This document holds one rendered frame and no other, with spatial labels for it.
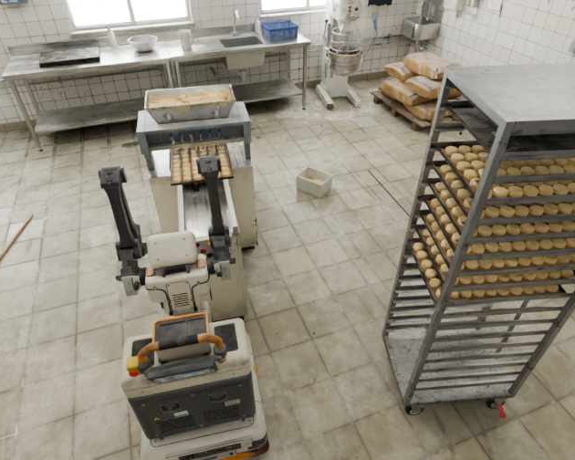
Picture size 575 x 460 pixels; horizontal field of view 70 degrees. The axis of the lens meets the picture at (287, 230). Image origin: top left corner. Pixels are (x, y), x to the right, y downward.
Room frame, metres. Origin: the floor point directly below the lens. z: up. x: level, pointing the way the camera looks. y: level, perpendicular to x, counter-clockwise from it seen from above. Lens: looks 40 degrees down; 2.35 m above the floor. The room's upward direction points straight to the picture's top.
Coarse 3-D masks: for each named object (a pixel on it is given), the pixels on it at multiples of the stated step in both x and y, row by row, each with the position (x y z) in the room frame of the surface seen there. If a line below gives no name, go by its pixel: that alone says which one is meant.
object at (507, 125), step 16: (512, 128) 1.13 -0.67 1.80; (496, 144) 1.14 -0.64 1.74; (496, 160) 1.13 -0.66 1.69; (480, 192) 1.14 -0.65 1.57; (480, 208) 1.13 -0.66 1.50; (464, 240) 1.13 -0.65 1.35; (464, 256) 1.13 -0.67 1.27; (448, 272) 1.15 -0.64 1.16; (448, 288) 1.13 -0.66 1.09; (432, 320) 1.15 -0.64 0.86; (432, 336) 1.13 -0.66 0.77; (416, 368) 1.14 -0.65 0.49; (416, 384) 1.13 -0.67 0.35
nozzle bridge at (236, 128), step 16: (144, 112) 2.65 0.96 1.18; (240, 112) 2.64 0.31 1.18; (144, 128) 2.42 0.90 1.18; (160, 128) 2.41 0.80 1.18; (176, 128) 2.41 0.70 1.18; (192, 128) 2.43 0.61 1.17; (208, 128) 2.54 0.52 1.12; (224, 128) 2.56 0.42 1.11; (240, 128) 2.58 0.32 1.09; (144, 144) 2.36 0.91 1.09; (160, 144) 2.44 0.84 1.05; (176, 144) 2.44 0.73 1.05; (192, 144) 2.46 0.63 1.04; (208, 144) 2.49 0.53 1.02
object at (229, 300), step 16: (192, 192) 2.20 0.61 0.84; (224, 192) 2.19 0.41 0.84; (192, 208) 2.02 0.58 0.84; (208, 208) 2.02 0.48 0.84; (224, 208) 2.02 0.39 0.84; (192, 224) 1.87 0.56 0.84; (208, 224) 1.87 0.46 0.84; (240, 256) 1.80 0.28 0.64; (240, 272) 1.80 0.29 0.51; (224, 288) 1.77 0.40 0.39; (240, 288) 1.79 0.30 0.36; (224, 304) 1.77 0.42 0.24; (240, 304) 1.79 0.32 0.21
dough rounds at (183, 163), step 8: (216, 144) 2.68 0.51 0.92; (224, 144) 2.71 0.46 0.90; (176, 152) 2.56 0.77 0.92; (184, 152) 2.56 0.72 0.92; (192, 152) 2.57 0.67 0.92; (200, 152) 2.59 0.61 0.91; (208, 152) 2.59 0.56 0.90; (216, 152) 2.59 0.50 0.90; (224, 152) 2.56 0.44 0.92; (176, 160) 2.46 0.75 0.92; (184, 160) 2.46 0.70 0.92; (192, 160) 2.46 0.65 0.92; (224, 160) 2.46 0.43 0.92; (176, 168) 2.35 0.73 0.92; (184, 168) 2.35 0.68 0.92; (192, 168) 2.38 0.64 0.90; (224, 168) 2.35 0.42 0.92; (176, 176) 2.26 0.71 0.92; (184, 176) 2.25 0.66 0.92; (192, 176) 2.28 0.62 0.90; (200, 176) 2.25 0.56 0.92; (224, 176) 2.27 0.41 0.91
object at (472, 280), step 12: (432, 240) 1.46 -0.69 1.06; (432, 252) 1.40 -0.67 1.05; (444, 264) 1.30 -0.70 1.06; (480, 276) 1.23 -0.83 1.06; (492, 276) 1.23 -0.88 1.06; (504, 276) 1.23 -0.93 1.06; (516, 276) 1.23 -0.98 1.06; (528, 276) 1.23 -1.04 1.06; (540, 276) 1.23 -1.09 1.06; (552, 276) 1.24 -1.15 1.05; (564, 276) 1.24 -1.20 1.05
